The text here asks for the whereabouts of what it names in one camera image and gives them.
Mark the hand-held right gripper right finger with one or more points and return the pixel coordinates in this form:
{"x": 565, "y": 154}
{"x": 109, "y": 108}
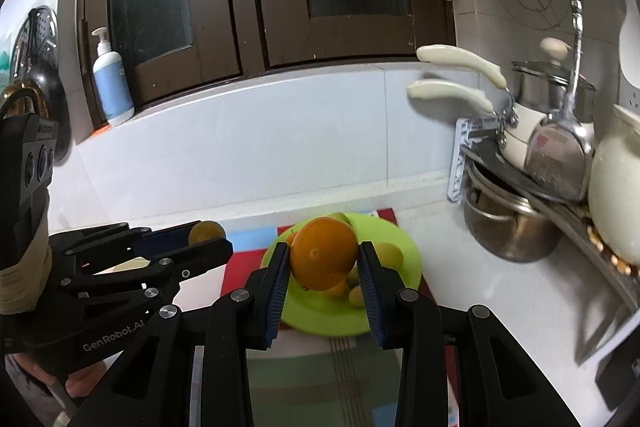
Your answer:
{"x": 375, "y": 312}

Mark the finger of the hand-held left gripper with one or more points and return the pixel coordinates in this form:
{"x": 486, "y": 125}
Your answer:
{"x": 195, "y": 257}
{"x": 165, "y": 238}

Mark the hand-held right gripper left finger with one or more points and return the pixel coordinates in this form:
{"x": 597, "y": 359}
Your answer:
{"x": 275, "y": 307}

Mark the small beige fruit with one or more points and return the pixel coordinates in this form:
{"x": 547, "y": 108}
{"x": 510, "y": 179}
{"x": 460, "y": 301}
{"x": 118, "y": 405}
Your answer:
{"x": 357, "y": 297}
{"x": 206, "y": 232}

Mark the green plate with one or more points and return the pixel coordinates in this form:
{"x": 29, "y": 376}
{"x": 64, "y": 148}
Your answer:
{"x": 400, "y": 292}

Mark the tangerine with stem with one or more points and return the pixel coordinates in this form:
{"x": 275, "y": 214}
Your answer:
{"x": 322, "y": 252}

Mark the green apple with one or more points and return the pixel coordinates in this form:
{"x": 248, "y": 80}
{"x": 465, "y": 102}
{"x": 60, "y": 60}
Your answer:
{"x": 340, "y": 218}

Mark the person's left hand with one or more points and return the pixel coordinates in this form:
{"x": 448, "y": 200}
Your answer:
{"x": 85, "y": 382}

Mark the colourful patchwork mat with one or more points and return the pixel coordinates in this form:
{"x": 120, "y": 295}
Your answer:
{"x": 320, "y": 382}

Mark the blue pump lotion bottle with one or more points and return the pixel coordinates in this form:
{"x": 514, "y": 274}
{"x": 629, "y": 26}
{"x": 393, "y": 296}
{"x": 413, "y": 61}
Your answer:
{"x": 112, "y": 92}

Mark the large steel pot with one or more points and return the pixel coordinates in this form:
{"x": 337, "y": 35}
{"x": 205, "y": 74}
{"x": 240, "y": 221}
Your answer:
{"x": 510, "y": 227}

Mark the metal kitchen rack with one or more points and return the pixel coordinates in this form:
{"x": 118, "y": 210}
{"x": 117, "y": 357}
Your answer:
{"x": 575, "y": 237}

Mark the perforated metal steamer plate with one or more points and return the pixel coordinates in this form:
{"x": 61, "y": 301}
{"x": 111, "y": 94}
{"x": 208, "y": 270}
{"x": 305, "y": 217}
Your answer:
{"x": 35, "y": 37}

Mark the metal spatula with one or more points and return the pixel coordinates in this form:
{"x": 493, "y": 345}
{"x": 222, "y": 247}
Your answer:
{"x": 557, "y": 157}

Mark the wooden bead trivet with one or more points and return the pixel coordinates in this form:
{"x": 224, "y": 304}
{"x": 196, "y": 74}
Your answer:
{"x": 615, "y": 259}

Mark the white ceramic pot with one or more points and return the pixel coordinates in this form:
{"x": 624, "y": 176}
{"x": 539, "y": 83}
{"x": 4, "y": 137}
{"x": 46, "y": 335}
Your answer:
{"x": 617, "y": 187}

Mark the steel pot with lid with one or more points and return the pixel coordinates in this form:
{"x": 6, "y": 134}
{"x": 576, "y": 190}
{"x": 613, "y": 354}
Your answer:
{"x": 540, "y": 92}

